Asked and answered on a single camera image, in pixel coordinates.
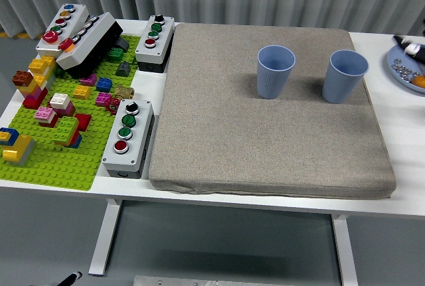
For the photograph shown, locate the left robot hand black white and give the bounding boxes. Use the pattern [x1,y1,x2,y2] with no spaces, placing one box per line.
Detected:
[54,270,83,286]

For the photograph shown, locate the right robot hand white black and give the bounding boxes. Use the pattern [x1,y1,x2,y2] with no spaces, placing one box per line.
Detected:
[393,35,425,64]

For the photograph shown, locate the blue ribbed plastic cup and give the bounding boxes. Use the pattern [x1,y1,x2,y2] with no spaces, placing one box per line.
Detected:
[257,44,296,100]
[321,49,370,104]

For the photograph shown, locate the blue plate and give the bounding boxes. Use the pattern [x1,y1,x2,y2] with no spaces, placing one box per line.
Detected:
[387,42,425,94]

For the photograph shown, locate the white table leg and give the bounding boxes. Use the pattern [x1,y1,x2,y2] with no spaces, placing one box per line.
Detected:
[331,214,359,286]
[88,198,122,276]

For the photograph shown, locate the green studded baseplate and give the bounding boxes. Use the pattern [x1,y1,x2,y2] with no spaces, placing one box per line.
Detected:
[0,35,142,192]

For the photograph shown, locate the yellow and grey brick stack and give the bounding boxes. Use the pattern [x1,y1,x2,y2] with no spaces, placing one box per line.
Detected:
[2,134,37,167]

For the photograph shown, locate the green-topped brick stack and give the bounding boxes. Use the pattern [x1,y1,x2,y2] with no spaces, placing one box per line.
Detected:
[52,116,83,149]

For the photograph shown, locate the red toy brick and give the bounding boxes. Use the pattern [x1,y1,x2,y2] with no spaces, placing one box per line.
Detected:
[75,113,92,131]

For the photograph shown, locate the blue and yellow brick stack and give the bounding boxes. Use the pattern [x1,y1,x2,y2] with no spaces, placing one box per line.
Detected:
[0,127,20,146]

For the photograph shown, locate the grey four-button control box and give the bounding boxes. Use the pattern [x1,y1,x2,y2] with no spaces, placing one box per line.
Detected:
[135,15,176,74]
[102,99,155,179]

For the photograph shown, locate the pink-topped red brick stack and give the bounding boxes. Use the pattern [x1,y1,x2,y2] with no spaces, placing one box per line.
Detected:
[35,106,60,129]

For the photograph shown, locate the white-topped pink brick stack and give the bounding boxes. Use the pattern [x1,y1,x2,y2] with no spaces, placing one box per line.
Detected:
[49,93,76,117]

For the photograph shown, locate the grey-brown fabric mat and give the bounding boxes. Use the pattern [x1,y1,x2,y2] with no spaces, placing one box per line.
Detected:
[148,23,397,200]

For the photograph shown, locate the magenta toy brick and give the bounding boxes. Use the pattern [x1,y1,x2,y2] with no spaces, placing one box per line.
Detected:
[80,73,98,87]
[95,92,112,107]

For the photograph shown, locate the yellow toy brick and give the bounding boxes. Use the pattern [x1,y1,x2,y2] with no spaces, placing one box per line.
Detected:
[73,85,92,100]

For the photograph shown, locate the blue toy brick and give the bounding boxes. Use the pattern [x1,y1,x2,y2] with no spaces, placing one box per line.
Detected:
[96,77,114,94]

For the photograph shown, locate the brown-topped brick stack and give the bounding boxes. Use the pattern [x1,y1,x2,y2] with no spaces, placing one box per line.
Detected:
[12,70,50,109]

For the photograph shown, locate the dark grey sloped brick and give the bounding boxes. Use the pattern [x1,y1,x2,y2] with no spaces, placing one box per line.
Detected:
[115,61,132,77]

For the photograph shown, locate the yellow and white brick stack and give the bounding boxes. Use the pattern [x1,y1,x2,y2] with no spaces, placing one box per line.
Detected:
[29,55,57,92]

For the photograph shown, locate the green toy brick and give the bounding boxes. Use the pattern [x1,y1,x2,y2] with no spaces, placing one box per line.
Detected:
[108,47,125,63]

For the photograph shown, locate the grey control box black base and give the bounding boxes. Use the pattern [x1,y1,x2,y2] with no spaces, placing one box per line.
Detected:
[56,12,124,79]

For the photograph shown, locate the black curved toy piece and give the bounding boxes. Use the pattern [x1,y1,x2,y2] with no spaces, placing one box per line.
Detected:
[114,37,130,53]

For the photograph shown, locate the grey five-button control box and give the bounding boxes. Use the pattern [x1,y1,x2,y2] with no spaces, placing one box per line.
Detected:
[35,3,90,60]

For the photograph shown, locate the brass valve red handle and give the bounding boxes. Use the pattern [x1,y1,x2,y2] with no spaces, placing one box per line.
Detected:
[106,84,135,113]

